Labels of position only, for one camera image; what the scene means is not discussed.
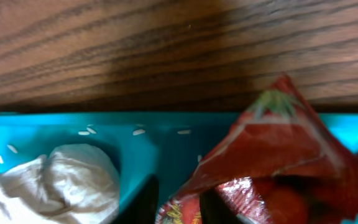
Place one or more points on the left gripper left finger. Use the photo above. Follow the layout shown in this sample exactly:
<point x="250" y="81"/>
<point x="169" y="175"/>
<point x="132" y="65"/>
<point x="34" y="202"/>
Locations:
<point x="142" y="210"/>

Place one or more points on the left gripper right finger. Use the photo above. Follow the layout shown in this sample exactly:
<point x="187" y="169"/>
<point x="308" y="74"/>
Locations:
<point x="214" y="210"/>

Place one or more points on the white tissue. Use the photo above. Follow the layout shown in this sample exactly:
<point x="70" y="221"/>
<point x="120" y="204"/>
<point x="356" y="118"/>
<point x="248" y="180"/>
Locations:
<point x="76" y="183"/>

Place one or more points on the red snack wrapper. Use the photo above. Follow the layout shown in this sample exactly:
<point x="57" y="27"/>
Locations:
<point x="278" y="164"/>

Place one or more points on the teal serving tray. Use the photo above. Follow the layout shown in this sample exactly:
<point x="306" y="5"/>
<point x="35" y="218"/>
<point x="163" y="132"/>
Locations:
<point x="166" y="145"/>

